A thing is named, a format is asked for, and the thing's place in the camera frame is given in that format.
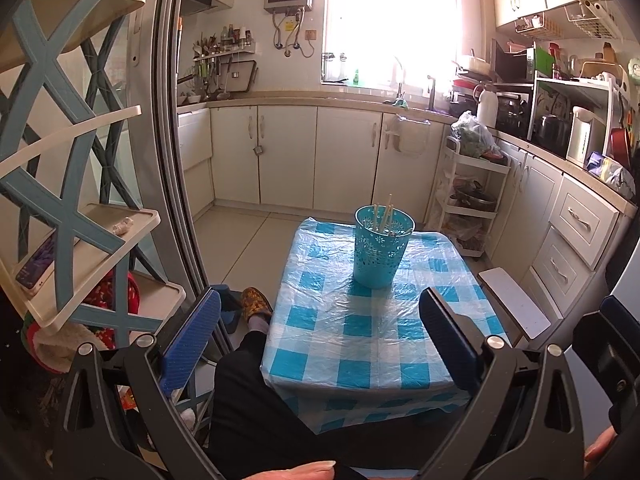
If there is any person's black trouser leg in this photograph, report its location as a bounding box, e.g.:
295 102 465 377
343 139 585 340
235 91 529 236
205 327 481 480

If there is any curved metal faucet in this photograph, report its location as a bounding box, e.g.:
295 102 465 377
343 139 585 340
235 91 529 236
392 55 409 103

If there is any steel cooking pot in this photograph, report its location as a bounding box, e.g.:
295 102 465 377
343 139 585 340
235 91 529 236
532 114 571 153

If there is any white door-hung bin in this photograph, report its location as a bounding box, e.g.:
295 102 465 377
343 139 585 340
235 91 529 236
385 114 431 156

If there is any dark wok with lid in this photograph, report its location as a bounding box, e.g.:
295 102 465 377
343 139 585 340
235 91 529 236
452 180 498 211

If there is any green cutting board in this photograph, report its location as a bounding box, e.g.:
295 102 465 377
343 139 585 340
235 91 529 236
532 45 553 78

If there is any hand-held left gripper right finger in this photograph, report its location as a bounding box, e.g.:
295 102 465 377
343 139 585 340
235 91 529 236
418 287 587 480

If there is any red frying pan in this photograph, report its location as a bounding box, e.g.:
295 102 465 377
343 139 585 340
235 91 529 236
609 127 632 168

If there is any bright kitchen window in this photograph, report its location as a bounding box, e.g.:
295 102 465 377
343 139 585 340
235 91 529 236
325 0 458 86

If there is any white tiered trolley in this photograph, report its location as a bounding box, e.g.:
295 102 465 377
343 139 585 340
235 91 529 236
434 135 511 261

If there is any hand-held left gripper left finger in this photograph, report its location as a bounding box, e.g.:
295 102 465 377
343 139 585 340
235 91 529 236
50 287 223 480

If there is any hanging metal tray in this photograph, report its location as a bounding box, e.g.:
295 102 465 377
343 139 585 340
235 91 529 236
227 60 258 93

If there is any person's right hand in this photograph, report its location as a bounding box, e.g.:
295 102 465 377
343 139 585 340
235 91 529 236
584 427 622 466

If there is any black microwave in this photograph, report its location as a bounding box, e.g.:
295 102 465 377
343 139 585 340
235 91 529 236
490 40 536 83

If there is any cream base cabinet row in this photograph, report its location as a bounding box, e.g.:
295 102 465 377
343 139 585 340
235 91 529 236
207 104 446 223

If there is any grey metal door frame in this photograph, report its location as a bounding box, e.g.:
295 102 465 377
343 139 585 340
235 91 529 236
150 0 236 351

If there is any white thermos jug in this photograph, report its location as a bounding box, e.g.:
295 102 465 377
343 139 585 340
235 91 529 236
475 85 498 131

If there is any white fluffy cloth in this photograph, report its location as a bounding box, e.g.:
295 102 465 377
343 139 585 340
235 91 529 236
30 322 101 373

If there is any yellow patterned slipper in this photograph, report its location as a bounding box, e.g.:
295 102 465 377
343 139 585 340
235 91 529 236
240 287 273 326

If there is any blue snack bag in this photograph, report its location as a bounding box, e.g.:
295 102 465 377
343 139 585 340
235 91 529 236
585 152 636 196

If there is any grey range hood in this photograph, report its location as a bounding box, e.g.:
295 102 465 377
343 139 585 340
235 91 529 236
180 0 233 16

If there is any purple smartphone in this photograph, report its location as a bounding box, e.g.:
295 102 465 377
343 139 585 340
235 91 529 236
15 232 57 291

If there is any black countertop oven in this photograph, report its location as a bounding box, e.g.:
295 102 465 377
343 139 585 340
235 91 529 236
492 85 536 141

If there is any cream stove-side cabinet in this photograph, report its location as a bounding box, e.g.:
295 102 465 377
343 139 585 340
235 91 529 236
177 107 213 211

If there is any red patterned cloth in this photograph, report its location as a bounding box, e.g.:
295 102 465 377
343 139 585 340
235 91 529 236
85 270 142 346

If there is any bundle of wooden chopsticks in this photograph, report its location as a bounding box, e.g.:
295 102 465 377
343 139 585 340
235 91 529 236
372 202 401 236

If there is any large white wire basket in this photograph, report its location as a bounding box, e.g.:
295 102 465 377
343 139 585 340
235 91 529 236
565 0 623 41

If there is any wall rack with seasoning bottles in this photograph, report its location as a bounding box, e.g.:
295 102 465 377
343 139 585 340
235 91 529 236
192 22 257 61

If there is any white electric kettle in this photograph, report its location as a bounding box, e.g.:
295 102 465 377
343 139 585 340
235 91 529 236
566 106 595 168

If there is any blue white checkered tablecloth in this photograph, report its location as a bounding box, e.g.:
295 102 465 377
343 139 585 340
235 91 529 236
260 217 506 436

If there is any blue perforated plastic basket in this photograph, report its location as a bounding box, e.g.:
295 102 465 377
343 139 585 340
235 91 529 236
354 205 415 289

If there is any small white wire basket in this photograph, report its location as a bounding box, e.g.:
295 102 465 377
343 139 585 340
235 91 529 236
515 12 546 36

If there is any cream drawer cabinet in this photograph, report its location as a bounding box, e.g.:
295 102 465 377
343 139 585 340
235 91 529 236
500 140 633 306

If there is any person's left hand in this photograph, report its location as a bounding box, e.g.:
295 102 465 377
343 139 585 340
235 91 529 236
259 460 337 480

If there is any blue slipper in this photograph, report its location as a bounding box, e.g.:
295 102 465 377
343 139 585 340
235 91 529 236
210 285 246 333

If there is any clear plastic bag with greens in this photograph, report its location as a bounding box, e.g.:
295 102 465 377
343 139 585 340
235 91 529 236
450 110 501 158

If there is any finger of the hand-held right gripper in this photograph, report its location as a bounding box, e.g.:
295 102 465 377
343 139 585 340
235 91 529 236
605 232 640 291
571 295 640 433

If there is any white countertop shelf rack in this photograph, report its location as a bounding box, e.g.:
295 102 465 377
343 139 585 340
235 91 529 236
530 77 623 161

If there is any cream and blue shelf rack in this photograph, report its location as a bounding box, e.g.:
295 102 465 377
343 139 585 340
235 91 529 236
0 0 188 376

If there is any metal mop handle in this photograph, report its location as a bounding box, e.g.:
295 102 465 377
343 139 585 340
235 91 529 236
176 16 185 91

